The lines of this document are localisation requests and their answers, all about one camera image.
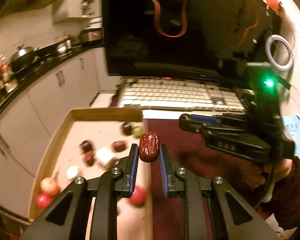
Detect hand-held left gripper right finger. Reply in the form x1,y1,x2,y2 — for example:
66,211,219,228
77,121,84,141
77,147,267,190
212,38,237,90
159,144,280,240

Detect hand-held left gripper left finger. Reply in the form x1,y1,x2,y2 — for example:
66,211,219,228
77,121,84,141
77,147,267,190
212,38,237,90
20,144,140,240

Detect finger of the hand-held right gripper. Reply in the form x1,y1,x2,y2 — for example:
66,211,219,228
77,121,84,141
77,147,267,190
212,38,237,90
179,113,215,137
190,114,224,125

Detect dark purple grape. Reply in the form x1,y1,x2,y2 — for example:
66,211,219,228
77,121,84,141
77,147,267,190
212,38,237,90
79,140,93,153
120,122,133,135
107,158,120,170

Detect small red tomato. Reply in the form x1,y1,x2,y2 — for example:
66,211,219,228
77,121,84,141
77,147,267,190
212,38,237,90
36,193,53,209
40,177,60,196
129,186,147,207

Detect wrinkled red date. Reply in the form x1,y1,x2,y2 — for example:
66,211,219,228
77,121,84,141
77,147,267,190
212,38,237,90
111,140,127,153
139,131,160,163
83,151,95,167

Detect white cube block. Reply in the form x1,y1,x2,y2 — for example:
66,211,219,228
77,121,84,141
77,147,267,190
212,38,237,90
95,147,115,167
66,165,80,180

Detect green grape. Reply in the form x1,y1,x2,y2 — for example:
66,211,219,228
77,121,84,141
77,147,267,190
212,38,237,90
132,126,145,138

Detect shallow cardboard box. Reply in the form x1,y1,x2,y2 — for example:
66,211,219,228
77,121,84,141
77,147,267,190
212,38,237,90
27,107,153,240

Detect person's right forearm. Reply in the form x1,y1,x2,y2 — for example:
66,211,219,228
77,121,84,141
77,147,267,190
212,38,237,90
262,156,300,230

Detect person's right hand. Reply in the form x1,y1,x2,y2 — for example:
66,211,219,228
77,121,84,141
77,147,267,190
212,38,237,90
245,155,294,190

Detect white keyboard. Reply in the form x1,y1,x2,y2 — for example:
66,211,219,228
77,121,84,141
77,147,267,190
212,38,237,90
116,77,248,113

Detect blue paper note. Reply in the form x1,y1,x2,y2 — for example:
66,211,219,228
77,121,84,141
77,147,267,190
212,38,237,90
281,115,300,159

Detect black monitor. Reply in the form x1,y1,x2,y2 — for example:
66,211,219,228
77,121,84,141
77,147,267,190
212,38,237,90
102,0,283,85

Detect white kitchen cabinets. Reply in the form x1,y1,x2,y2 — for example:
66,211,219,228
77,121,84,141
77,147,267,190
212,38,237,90
0,47,115,220

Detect stainless steel pot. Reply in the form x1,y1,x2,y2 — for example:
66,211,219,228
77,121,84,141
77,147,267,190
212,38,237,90
79,26,103,44

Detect black kitchen counter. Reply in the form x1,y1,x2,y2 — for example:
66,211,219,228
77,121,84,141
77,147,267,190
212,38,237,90
0,42,104,128

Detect black frying pan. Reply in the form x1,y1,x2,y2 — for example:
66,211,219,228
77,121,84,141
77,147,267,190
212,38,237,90
35,41,68,57

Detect steel wok with lid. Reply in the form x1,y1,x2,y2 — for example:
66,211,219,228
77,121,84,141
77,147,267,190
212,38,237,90
9,44,39,73

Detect row of condiment bottles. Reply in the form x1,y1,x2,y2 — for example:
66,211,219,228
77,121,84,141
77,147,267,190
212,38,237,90
0,55,18,105

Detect black cable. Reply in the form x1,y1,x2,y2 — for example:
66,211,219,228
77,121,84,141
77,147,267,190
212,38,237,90
254,164,275,212

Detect white ring light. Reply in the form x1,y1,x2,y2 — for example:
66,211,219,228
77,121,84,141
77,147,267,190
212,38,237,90
265,34,295,72

